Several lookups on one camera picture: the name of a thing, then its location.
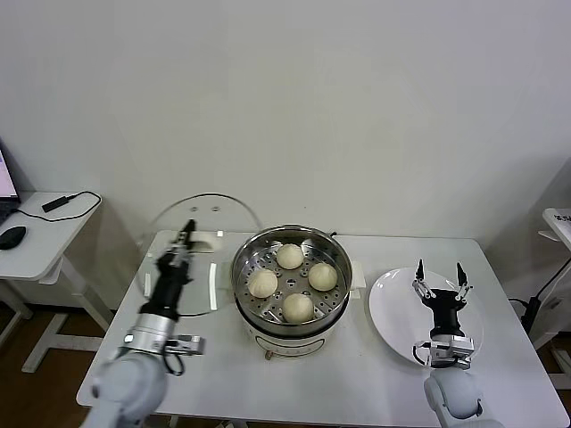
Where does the round glass lid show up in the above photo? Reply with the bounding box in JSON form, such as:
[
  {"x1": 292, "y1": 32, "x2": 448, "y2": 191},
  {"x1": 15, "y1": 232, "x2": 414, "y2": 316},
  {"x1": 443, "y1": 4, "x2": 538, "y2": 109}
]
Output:
[{"x1": 136, "y1": 192, "x2": 262, "y2": 317}]

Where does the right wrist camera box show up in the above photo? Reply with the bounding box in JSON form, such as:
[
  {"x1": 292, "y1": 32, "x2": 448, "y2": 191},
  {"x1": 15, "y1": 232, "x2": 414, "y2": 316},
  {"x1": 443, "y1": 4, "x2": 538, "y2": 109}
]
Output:
[{"x1": 427, "y1": 336, "x2": 475, "y2": 369}]

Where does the black adapter with cable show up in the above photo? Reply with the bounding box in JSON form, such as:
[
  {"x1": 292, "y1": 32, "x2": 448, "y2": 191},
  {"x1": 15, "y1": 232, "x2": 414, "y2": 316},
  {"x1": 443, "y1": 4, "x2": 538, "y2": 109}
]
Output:
[{"x1": 8, "y1": 190, "x2": 102, "y2": 222}]

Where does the black computer mouse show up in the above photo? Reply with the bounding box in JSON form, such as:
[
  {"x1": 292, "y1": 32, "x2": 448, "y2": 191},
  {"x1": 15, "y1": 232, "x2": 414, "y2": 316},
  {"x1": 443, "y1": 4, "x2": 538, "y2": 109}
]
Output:
[{"x1": 0, "y1": 226, "x2": 28, "y2": 251}]

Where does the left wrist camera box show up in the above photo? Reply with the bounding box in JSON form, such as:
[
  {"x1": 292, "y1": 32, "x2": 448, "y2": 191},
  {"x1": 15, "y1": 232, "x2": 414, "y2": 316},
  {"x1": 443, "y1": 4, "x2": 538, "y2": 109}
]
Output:
[{"x1": 167, "y1": 334, "x2": 207, "y2": 357}]

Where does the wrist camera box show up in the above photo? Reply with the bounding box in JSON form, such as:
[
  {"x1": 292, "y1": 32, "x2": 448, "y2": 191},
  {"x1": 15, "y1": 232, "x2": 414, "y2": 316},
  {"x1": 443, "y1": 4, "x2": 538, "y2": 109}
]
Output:
[
  {"x1": 427, "y1": 336, "x2": 475, "y2": 369},
  {"x1": 167, "y1": 334, "x2": 207, "y2": 357}
]

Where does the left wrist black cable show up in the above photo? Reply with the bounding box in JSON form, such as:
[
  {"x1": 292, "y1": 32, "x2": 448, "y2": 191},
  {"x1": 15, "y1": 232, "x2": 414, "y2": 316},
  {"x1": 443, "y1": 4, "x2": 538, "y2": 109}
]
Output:
[{"x1": 162, "y1": 342, "x2": 185, "y2": 376}]

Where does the white electric cooker pot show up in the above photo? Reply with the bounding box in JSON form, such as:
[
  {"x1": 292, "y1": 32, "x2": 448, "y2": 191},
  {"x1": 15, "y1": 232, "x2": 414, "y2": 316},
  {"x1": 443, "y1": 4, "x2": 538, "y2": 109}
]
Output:
[{"x1": 217, "y1": 260, "x2": 366, "y2": 361}]

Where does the black power cable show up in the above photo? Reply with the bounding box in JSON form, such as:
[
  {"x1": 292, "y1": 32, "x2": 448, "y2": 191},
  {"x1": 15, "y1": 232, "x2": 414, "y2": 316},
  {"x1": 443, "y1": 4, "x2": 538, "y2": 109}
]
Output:
[{"x1": 508, "y1": 260, "x2": 571, "y2": 333}]

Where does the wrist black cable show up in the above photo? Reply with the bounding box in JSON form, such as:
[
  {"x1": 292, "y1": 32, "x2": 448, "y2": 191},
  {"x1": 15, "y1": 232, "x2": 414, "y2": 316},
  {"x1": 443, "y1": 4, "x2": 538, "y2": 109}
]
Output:
[
  {"x1": 412, "y1": 340, "x2": 432, "y2": 367},
  {"x1": 162, "y1": 342, "x2": 185, "y2": 376}
]

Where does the black laptop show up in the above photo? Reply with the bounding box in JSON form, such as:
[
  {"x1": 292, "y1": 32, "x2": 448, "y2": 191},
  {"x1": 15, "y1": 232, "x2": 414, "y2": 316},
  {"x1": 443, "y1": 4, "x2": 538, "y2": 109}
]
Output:
[{"x1": 0, "y1": 137, "x2": 22, "y2": 224}]

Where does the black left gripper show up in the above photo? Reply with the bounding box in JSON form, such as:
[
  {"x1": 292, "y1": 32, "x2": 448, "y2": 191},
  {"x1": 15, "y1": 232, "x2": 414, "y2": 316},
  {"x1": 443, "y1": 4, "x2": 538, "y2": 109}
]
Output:
[{"x1": 138, "y1": 218, "x2": 197, "y2": 320}]

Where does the white round plate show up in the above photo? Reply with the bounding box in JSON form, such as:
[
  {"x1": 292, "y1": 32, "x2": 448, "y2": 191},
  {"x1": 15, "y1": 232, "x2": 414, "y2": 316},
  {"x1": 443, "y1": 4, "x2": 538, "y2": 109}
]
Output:
[{"x1": 368, "y1": 267, "x2": 485, "y2": 369}]

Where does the white steamed baozi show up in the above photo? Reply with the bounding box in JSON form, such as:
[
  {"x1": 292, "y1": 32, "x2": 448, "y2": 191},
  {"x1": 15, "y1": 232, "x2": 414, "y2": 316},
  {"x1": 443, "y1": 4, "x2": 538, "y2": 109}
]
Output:
[
  {"x1": 282, "y1": 292, "x2": 315, "y2": 324},
  {"x1": 308, "y1": 262, "x2": 338, "y2": 292},
  {"x1": 276, "y1": 243, "x2": 304, "y2": 270},
  {"x1": 247, "y1": 268, "x2": 279, "y2": 299}
]

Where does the white side desk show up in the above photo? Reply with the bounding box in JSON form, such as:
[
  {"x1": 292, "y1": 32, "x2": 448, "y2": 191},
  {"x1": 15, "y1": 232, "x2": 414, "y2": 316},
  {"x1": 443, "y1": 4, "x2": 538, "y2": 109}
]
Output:
[{"x1": 0, "y1": 191, "x2": 117, "y2": 375}]

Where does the perforated steel steamer basket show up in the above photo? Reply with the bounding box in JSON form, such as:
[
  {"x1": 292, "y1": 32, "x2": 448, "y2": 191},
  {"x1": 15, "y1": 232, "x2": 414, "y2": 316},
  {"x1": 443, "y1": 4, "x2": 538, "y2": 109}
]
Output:
[{"x1": 230, "y1": 226, "x2": 353, "y2": 335}]

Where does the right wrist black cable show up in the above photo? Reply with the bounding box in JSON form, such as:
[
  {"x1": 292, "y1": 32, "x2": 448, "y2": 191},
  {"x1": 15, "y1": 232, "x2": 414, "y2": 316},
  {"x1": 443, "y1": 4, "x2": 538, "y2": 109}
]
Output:
[{"x1": 412, "y1": 340, "x2": 432, "y2": 367}]

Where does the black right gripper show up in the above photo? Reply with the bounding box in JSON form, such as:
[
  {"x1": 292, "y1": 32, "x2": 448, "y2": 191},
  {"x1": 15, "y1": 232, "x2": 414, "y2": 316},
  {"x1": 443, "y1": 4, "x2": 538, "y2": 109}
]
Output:
[{"x1": 410, "y1": 259, "x2": 473, "y2": 336}]

